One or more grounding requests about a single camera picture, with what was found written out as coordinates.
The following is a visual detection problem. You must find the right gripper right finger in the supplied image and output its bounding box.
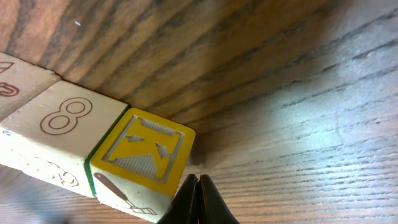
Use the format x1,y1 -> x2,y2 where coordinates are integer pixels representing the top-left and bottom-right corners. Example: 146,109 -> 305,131
197,174 -> 239,224

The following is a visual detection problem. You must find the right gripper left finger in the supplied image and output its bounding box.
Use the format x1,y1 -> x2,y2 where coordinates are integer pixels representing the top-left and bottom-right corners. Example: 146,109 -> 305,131
157,174 -> 198,224

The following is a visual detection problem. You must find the white block red mark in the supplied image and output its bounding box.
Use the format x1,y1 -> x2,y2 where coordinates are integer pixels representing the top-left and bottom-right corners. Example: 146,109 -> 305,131
90,108 -> 196,223

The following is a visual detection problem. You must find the white block red M side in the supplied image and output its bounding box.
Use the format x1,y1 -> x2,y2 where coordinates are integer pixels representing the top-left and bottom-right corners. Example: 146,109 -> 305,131
1,81 -> 128,197

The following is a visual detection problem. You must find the yellow block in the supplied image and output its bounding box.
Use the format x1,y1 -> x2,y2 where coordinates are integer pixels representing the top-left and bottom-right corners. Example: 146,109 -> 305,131
0,53 -> 61,119

